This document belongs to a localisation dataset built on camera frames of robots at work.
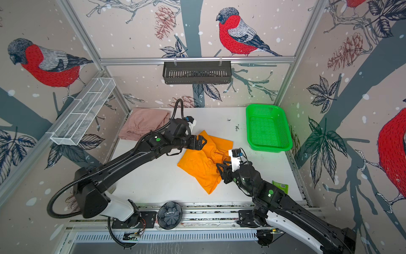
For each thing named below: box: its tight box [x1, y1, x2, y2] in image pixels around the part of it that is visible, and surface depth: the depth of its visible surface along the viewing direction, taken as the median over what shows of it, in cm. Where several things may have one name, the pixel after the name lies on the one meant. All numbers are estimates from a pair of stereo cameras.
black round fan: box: [157, 201, 183, 230], surface depth 75 cm
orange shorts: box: [177, 130, 234, 195], surface depth 88 cm
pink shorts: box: [117, 107, 172, 141], surface depth 111 cm
